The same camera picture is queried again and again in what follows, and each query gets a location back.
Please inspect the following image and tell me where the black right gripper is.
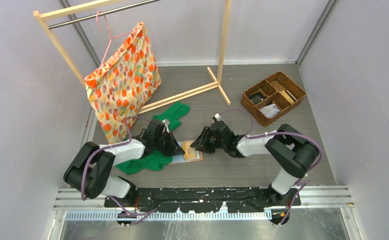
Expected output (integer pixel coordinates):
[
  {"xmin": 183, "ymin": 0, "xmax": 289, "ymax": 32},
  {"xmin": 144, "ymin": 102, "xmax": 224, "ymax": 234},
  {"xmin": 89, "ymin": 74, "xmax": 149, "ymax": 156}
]
[{"xmin": 191, "ymin": 126, "xmax": 227, "ymax": 155}]

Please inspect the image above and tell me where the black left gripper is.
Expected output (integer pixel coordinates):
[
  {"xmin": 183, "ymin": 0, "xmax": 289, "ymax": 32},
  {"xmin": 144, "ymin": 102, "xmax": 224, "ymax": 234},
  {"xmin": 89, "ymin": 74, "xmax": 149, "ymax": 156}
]
[{"xmin": 153, "ymin": 130, "xmax": 185, "ymax": 157}]

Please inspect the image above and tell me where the pink leather card holder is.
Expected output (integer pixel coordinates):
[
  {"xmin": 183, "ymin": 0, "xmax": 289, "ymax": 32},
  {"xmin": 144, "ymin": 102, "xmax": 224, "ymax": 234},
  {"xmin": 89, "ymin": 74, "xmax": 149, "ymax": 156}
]
[{"xmin": 170, "ymin": 140, "xmax": 204, "ymax": 165}]

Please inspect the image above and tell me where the orange credit card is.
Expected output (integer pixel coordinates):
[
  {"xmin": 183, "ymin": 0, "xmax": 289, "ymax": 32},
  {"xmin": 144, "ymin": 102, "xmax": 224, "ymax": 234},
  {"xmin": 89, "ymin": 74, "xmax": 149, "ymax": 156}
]
[{"xmin": 181, "ymin": 140, "xmax": 203, "ymax": 162}]

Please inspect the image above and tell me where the woven wicker divided basket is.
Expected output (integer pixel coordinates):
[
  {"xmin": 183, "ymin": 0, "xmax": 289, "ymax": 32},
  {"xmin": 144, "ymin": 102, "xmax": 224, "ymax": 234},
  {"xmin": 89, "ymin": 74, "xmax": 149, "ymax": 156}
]
[{"xmin": 240, "ymin": 71, "xmax": 306, "ymax": 127}]

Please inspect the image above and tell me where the gold striped credit card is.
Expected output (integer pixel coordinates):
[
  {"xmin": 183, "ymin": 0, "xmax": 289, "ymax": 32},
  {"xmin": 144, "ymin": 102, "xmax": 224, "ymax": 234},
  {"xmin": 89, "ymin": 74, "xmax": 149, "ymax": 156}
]
[{"xmin": 278, "ymin": 90, "xmax": 297, "ymax": 105}]

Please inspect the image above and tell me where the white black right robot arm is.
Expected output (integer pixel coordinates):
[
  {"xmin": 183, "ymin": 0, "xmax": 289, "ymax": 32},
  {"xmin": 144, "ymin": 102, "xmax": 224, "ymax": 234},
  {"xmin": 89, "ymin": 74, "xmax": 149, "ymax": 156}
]
[{"xmin": 191, "ymin": 120, "xmax": 324, "ymax": 206}]

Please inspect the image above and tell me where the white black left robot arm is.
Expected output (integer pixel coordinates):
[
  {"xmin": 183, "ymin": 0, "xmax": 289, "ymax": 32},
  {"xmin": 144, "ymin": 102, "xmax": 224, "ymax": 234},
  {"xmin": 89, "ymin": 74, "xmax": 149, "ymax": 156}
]
[{"xmin": 63, "ymin": 119, "xmax": 185, "ymax": 207}]

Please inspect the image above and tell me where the black card in basket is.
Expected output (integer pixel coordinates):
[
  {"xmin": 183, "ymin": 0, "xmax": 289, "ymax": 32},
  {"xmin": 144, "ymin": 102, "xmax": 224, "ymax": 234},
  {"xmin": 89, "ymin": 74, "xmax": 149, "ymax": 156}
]
[{"xmin": 248, "ymin": 91, "xmax": 267, "ymax": 105}]

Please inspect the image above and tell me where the white card in basket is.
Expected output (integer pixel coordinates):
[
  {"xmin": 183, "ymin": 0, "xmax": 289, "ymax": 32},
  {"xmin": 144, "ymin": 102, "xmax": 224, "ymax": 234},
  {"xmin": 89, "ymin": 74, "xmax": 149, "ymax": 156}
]
[{"xmin": 259, "ymin": 103, "xmax": 280, "ymax": 119}]

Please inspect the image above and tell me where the green cloth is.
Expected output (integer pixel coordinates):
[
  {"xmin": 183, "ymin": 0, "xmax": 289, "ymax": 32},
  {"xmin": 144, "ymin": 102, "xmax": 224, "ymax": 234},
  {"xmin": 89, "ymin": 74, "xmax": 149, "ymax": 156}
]
[{"xmin": 115, "ymin": 102, "xmax": 191, "ymax": 175}]

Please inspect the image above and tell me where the wooden clothes rack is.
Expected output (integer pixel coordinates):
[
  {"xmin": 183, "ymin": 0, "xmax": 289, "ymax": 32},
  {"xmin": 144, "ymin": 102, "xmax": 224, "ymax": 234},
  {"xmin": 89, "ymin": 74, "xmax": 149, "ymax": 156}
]
[{"xmin": 33, "ymin": 0, "xmax": 232, "ymax": 114}]

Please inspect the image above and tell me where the floral orange tote bag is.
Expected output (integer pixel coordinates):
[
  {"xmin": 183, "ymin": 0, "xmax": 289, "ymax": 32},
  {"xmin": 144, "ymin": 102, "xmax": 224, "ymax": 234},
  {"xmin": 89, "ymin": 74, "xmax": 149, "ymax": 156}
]
[{"xmin": 84, "ymin": 22, "xmax": 162, "ymax": 144}]

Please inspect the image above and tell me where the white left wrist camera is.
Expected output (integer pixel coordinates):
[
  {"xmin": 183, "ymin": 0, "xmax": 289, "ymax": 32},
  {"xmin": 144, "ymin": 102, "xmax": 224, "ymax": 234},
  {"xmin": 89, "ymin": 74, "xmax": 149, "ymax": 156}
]
[{"xmin": 161, "ymin": 119, "xmax": 171, "ymax": 133}]

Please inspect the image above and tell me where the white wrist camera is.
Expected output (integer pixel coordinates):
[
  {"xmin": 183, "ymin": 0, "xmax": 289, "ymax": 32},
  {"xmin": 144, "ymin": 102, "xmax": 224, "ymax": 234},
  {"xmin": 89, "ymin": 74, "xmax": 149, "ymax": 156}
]
[
  {"xmin": 212, "ymin": 113, "xmax": 221, "ymax": 122},
  {"xmin": 161, "ymin": 119, "xmax": 171, "ymax": 133}
]

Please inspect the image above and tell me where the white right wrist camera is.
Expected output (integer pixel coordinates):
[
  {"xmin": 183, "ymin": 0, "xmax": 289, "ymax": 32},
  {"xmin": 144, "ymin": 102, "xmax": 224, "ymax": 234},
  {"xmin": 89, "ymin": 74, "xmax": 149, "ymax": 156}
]
[{"xmin": 212, "ymin": 113, "xmax": 221, "ymax": 122}]

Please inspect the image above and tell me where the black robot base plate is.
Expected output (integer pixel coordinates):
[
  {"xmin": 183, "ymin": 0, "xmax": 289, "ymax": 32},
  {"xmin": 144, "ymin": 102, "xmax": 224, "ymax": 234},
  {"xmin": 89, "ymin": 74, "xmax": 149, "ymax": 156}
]
[{"xmin": 104, "ymin": 186, "xmax": 301, "ymax": 214}]

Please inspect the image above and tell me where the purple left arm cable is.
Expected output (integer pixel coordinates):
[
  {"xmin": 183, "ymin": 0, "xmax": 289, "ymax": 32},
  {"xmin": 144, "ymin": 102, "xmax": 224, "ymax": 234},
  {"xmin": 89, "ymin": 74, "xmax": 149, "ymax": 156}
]
[{"xmin": 80, "ymin": 115, "xmax": 159, "ymax": 226}]

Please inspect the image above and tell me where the pink wire hanger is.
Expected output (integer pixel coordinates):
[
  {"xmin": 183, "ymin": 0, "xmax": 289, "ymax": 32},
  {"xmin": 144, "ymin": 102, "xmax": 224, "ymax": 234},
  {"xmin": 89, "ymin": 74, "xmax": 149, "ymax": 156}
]
[{"xmin": 96, "ymin": 11, "xmax": 136, "ymax": 69}]

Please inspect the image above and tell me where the aluminium frame rail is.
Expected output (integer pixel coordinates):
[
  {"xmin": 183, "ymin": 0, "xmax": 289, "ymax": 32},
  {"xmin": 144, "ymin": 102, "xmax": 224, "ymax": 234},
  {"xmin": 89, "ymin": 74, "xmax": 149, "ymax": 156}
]
[{"xmin": 53, "ymin": 186, "xmax": 355, "ymax": 222}]

